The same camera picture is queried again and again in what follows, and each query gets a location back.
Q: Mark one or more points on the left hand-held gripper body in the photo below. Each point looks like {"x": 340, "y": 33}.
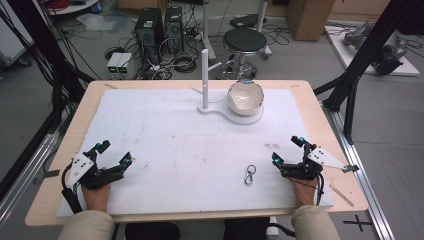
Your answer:
{"x": 80, "y": 166}

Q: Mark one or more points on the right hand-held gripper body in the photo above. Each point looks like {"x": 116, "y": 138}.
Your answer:
{"x": 322, "y": 158}

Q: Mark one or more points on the person's left hand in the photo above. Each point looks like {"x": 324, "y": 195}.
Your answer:
{"x": 96, "y": 198}

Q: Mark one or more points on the person's right hand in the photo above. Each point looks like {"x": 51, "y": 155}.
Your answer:
{"x": 305, "y": 193}

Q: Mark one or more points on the wooden table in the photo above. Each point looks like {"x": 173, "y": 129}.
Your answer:
{"x": 336, "y": 133}

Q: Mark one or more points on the thin wooden stick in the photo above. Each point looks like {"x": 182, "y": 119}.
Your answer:
{"x": 341, "y": 195}

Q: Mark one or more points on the white bowl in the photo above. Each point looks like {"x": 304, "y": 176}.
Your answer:
{"x": 245, "y": 100}

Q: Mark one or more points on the white power supply unit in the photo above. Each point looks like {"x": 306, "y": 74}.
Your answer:
{"x": 126, "y": 63}
{"x": 113, "y": 63}

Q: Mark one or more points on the white platform board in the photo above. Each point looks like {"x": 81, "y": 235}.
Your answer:
{"x": 346, "y": 56}

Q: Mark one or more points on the white peg stand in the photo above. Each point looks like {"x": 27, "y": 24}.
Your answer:
{"x": 205, "y": 83}

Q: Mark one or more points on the black round stool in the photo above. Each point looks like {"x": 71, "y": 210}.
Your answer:
{"x": 245, "y": 40}

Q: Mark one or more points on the grey machine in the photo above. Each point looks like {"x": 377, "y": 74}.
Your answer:
{"x": 388, "y": 55}

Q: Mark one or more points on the clear plastic sheet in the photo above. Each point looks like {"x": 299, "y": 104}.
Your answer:
{"x": 100, "y": 21}

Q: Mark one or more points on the black computer tower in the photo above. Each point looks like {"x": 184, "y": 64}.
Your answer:
{"x": 149, "y": 30}
{"x": 174, "y": 28}

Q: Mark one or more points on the cardboard box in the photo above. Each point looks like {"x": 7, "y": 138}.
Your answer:
{"x": 308, "y": 18}

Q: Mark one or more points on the white table leg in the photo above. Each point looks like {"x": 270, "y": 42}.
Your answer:
{"x": 263, "y": 20}
{"x": 206, "y": 30}

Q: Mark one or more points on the black flat case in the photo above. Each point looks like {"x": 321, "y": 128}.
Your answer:
{"x": 247, "y": 21}

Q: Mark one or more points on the white cabinet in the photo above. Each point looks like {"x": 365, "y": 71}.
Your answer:
{"x": 13, "y": 36}

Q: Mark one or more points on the white round table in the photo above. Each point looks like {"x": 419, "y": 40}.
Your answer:
{"x": 75, "y": 6}

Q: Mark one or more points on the aluminium rail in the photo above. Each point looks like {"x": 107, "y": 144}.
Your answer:
{"x": 360, "y": 173}
{"x": 26, "y": 176}

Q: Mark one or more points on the black metal frame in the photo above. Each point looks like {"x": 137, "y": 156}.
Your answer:
{"x": 43, "y": 43}
{"x": 366, "y": 50}

